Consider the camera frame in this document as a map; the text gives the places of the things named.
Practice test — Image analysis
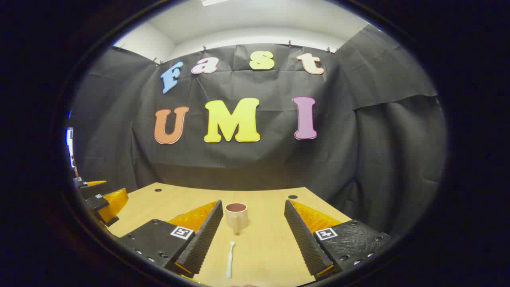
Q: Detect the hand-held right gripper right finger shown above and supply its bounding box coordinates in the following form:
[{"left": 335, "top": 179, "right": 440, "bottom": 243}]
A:
[{"left": 284, "top": 199, "right": 391, "bottom": 279}]

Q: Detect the beige cup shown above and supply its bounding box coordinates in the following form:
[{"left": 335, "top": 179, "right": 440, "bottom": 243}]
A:
[{"left": 225, "top": 202, "right": 249, "bottom": 235}]

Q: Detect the white toothbrush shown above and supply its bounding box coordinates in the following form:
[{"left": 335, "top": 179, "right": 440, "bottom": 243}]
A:
[{"left": 226, "top": 241, "right": 236, "bottom": 279}]

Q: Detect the black backdrop cloth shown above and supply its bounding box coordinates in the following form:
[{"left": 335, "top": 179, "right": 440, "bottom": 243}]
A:
[{"left": 70, "top": 25, "right": 447, "bottom": 236}]

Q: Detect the bright blue panel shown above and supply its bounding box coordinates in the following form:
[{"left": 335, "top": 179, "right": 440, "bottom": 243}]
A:
[{"left": 65, "top": 110, "right": 75, "bottom": 168}]

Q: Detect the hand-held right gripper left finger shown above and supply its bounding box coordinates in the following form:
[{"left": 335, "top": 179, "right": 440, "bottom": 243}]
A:
[{"left": 119, "top": 199, "right": 224, "bottom": 279}]

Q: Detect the wooden desktop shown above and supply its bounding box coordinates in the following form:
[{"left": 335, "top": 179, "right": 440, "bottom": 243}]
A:
[{"left": 108, "top": 183, "right": 353, "bottom": 287}]

